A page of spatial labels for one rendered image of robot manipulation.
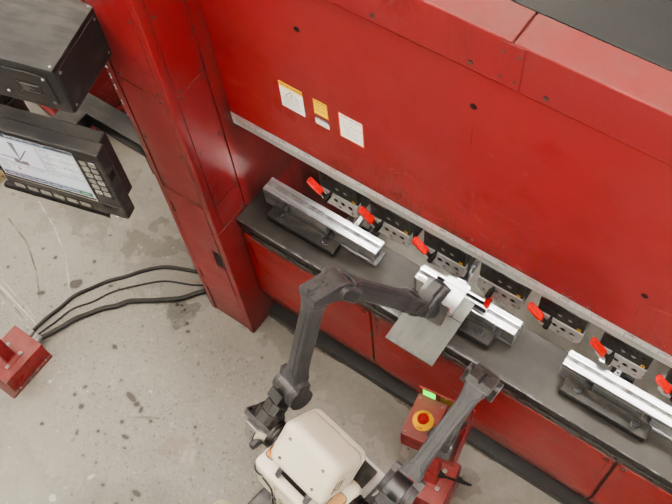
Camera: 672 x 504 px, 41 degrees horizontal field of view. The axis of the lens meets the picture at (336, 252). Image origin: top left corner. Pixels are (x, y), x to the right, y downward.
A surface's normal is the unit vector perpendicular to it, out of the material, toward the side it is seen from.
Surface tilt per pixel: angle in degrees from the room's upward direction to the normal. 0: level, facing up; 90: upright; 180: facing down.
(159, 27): 90
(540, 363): 0
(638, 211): 90
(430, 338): 0
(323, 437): 42
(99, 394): 0
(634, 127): 90
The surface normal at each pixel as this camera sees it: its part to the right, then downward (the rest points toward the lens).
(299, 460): -0.56, 0.15
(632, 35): -0.07, -0.48
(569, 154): -0.58, 0.73
